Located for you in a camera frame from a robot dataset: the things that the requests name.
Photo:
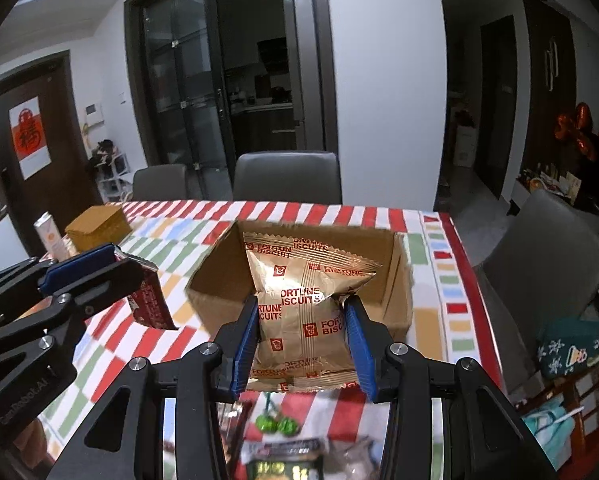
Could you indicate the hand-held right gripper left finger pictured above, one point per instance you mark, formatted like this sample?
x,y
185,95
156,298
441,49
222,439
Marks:
x,y
247,347

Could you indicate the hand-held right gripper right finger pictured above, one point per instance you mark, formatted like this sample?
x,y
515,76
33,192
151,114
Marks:
x,y
359,352

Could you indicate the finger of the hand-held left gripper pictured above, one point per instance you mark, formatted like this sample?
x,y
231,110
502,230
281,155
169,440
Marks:
x,y
104,290
79,264

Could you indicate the red snack packet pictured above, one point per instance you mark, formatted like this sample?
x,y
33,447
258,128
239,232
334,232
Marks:
x,y
152,305

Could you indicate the gold biscuit packet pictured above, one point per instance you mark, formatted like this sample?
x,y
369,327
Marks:
x,y
299,340
299,265

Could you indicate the brown cardboard box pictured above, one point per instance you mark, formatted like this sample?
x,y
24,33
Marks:
x,y
214,280

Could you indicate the brown wicker basket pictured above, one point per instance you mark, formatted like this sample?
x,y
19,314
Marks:
x,y
96,227

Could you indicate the white and orange carton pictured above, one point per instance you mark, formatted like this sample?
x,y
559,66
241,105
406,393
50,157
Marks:
x,y
48,235

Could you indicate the white shoe shelf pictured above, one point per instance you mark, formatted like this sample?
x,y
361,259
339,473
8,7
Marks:
x,y
110,175

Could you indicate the dark brown entrance door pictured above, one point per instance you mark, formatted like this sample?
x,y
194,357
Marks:
x,y
64,170

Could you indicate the checked colourful tablecloth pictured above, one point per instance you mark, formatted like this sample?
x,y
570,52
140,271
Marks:
x,y
432,285

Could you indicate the clear snack packet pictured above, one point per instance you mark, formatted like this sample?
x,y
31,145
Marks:
x,y
352,462

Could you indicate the grey dining chair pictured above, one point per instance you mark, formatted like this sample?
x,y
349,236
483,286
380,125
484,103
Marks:
x,y
159,182
544,250
287,177

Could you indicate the dark snack bar packet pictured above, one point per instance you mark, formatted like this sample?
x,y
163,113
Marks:
x,y
284,460

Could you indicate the red and white door poster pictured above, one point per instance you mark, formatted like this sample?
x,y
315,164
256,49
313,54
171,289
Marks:
x,y
29,140

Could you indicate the dark framed sliding glass door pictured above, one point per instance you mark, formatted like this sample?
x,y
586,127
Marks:
x,y
179,85

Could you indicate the green embroidered pouch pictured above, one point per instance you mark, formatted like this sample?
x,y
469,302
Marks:
x,y
579,350

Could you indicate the white box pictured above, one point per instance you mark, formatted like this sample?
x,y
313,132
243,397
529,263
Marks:
x,y
465,147

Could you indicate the orange wooden chair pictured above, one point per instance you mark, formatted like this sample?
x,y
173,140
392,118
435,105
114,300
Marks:
x,y
587,400

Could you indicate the dark interior door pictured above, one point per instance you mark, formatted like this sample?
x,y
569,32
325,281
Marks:
x,y
499,110

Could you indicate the dark sideboard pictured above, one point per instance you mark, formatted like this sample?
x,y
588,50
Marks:
x,y
594,180

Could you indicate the silver refrigerator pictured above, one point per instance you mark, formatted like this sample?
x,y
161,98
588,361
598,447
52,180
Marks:
x,y
299,60

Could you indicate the red foil balloons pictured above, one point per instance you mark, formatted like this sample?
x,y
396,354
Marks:
x,y
577,130

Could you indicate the dark tall cabinet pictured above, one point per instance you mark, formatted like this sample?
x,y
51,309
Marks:
x,y
549,100

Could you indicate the white wall intercom panel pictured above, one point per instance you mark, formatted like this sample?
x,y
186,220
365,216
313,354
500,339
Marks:
x,y
93,113

